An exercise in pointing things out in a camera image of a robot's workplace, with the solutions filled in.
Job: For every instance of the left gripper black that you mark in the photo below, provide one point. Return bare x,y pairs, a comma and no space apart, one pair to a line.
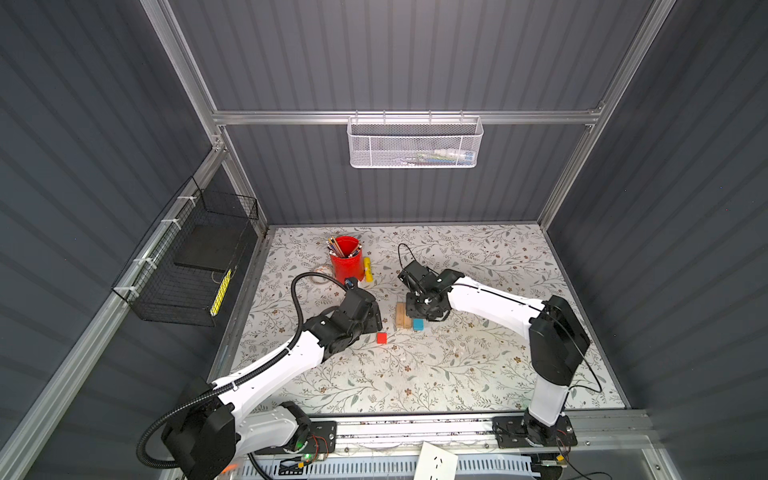
374,321

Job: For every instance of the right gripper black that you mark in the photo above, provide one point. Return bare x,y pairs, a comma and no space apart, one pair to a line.
411,312

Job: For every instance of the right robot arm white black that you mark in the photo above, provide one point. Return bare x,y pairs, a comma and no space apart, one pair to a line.
557,341

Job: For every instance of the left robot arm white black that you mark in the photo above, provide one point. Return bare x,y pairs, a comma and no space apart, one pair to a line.
204,439

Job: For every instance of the red pencil cup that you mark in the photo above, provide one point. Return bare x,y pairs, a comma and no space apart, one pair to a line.
346,268

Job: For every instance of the pencils in cup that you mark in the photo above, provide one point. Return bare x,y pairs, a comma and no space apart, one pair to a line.
343,246

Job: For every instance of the yellow marker in basket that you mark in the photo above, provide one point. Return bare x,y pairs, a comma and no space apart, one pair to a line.
220,294

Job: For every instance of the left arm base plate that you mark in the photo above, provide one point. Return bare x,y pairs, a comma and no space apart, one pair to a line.
314,438

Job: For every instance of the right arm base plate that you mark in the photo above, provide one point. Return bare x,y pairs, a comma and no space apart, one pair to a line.
518,431

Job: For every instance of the white wire basket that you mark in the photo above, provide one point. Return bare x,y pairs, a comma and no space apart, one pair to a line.
414,142

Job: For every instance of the black wire basket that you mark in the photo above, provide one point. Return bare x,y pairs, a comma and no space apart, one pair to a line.
176,279

